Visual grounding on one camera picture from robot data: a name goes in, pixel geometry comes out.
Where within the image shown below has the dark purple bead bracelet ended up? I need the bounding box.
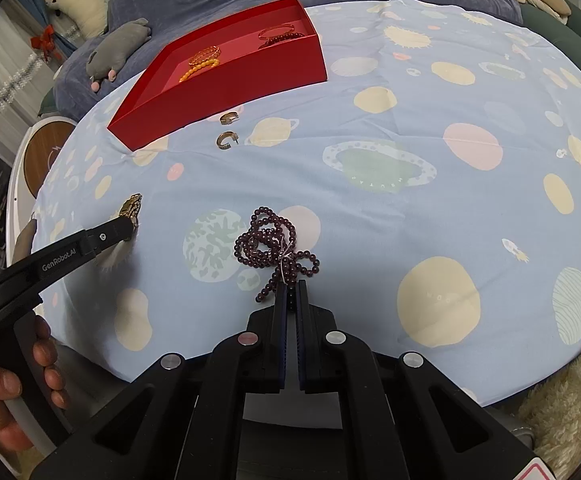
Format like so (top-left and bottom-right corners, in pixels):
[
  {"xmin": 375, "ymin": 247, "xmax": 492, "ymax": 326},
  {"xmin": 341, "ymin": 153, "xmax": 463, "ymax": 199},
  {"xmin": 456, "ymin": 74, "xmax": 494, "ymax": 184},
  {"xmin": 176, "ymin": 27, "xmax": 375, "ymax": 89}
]
[{"xmin": 258, "ymin": 31, "xmax": 306, "ymax": 50}]

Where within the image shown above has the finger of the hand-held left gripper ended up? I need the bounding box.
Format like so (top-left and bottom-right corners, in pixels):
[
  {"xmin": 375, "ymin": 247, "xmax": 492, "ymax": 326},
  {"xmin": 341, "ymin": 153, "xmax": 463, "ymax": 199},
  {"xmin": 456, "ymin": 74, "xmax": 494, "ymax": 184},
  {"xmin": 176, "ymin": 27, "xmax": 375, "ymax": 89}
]
[{"xmin": 81, "ymin": 215, "xmax": 140, "ymax": 257}]

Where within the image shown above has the red cardboard box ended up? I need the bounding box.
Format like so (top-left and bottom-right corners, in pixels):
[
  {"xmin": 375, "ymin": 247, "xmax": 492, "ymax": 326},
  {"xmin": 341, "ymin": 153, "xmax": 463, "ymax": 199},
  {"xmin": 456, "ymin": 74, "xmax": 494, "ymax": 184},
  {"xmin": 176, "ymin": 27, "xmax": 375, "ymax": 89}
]
[{"xmin": 107, "ymin": 0, "xmax": 329, "ymax": 152}]

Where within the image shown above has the cream fluffy blanket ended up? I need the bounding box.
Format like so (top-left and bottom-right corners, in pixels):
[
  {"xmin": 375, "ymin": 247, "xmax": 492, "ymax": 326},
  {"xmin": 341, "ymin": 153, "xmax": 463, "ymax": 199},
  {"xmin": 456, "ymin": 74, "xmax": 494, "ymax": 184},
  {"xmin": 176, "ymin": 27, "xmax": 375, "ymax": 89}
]
[{"xmin": 515, "ymin": 317, "xmax": 581, "ymax": 480}]

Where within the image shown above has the light blue planet-print bedsheet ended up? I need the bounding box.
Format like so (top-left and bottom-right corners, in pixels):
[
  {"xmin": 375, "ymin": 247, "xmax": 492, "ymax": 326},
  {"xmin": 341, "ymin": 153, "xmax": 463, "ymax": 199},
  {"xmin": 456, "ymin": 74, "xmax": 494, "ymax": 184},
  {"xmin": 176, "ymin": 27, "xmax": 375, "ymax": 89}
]
[{"xmin": 30, "ymin": 0, "xmax": 581, "ymax": 406}]

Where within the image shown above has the grey plush toy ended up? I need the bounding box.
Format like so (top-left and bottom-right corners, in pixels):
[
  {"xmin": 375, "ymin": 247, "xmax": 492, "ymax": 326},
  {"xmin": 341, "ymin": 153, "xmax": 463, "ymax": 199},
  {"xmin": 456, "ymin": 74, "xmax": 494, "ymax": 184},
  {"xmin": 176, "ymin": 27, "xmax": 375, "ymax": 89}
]
[{"xmin": 86, "ymin": 18, "xmax": 152, "ymax": 93}]

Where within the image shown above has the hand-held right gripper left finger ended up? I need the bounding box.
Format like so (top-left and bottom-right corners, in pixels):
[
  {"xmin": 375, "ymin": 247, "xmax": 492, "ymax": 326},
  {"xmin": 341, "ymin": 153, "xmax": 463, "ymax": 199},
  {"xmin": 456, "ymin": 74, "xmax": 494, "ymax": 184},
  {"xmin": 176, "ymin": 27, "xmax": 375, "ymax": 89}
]
[{"xmin": 28, "ymin": 282, "xmax": 291, "ymax": 480}]

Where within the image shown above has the teal upholstered bed frame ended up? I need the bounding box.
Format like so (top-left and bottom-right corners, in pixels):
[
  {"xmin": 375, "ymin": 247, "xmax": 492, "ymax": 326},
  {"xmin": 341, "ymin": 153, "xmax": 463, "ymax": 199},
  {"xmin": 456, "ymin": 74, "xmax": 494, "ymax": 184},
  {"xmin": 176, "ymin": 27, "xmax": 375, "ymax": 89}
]
[{"xmin": 518, "ymin": 5, "xmax": 581, "ymax": 111}]

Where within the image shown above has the white curtain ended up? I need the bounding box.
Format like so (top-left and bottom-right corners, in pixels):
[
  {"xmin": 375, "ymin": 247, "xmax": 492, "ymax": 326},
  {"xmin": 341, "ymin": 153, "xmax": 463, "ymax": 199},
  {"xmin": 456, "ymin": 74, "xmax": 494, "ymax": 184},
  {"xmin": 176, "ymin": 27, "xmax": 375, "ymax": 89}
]
[{"xmin": 0, "ymin": 0, "xmax": 71, "ymax": 136}]

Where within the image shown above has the thin gold bangle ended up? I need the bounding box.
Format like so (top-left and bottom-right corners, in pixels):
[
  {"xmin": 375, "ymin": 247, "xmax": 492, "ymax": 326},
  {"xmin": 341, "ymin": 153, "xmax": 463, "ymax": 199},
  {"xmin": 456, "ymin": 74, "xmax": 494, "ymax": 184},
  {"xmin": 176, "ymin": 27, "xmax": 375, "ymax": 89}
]
[{"xmin": 258, "ymin": 23, "xmax": 295, "ymax": 40}]

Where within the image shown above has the red ribbon bow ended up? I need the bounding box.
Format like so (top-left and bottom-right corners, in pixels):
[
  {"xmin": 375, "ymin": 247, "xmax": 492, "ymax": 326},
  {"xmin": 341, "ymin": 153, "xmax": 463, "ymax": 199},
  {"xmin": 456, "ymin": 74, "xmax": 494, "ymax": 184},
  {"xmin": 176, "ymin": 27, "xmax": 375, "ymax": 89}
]
[{"xmin": 30, "ymin": 25, "xmax": 56, "ymax": 63}]

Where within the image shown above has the gold chain bracelet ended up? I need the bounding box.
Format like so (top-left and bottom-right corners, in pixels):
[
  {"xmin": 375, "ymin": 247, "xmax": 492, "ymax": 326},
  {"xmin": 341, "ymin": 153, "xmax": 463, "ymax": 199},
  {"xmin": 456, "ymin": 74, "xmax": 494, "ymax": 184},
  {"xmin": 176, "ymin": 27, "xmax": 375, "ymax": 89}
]
[{"xmin": 186, "ymin": 46, "xmax": 221, "ymax": 66}]

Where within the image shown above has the white plush toy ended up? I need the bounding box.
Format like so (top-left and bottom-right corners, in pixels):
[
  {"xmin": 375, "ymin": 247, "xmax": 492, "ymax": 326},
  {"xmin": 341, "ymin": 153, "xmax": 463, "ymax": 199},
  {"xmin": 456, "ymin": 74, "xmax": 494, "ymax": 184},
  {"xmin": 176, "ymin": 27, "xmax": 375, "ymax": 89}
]
[{"xmin": 42, "ymin": 0, "xmax": 108, "ymax": 38}]

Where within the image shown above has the round white wooden-top table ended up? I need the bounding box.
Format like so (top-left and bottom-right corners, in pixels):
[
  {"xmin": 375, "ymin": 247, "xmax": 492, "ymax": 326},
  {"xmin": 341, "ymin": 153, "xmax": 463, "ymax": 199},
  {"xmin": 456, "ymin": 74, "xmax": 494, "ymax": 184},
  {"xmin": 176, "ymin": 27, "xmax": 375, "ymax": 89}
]
[{"xmin": 5, "ymin": 115, "xmax": 78, "ymax": 261}]

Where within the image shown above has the person's left hand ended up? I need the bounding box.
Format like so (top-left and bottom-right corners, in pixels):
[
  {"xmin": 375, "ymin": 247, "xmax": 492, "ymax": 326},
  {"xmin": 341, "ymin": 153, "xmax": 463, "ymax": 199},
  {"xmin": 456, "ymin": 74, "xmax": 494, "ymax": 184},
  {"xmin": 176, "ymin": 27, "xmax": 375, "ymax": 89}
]
[{"xmin": 0, "ymin": 314, "xmax": 70, "ymax": 453}]

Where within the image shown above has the gold wristwatch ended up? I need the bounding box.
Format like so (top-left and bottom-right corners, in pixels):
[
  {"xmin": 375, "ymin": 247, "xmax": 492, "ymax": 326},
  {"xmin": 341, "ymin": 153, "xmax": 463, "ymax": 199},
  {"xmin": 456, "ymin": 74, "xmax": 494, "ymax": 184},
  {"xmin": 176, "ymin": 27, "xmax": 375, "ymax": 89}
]
[{"xmin": 119, "ymin": 193, "xmax": 144, "ymax": 241}]

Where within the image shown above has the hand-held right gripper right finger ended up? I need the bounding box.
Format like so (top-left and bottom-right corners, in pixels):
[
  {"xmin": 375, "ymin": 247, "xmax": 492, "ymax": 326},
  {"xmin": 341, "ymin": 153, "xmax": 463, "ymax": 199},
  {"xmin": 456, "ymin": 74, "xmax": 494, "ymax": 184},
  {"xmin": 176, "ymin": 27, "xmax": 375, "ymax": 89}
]
[{"xmin": 297, "ymin": 281, "xmax": 556, "ymax": 480}]

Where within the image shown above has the long garnet bead necklace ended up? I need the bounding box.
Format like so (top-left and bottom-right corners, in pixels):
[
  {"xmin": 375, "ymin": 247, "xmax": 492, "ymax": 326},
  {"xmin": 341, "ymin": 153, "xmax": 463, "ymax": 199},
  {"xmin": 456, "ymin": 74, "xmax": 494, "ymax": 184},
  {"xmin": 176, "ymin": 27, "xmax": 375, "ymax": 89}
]
[{"xmin": 234, "ymin": 206, "xmax": 321, "ymax": 304}]

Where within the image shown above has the yellow bead bracelet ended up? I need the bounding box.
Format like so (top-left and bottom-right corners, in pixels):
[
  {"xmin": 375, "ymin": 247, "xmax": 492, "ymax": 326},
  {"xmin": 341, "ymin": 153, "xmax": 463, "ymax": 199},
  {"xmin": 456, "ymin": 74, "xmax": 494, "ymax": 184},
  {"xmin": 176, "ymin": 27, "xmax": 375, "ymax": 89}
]
[{"xmin": 179, "ymin": 58, "xmax": 220, "ymax": 83}]

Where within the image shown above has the silver tinsel garland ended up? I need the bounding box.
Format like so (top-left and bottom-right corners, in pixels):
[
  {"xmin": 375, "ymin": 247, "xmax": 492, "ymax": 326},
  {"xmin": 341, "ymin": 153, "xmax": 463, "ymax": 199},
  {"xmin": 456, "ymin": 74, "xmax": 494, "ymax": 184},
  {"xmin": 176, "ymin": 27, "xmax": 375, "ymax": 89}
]
[{"xmin": 0, "ymin": 45, "xmax": 78, "ymax": 136}]

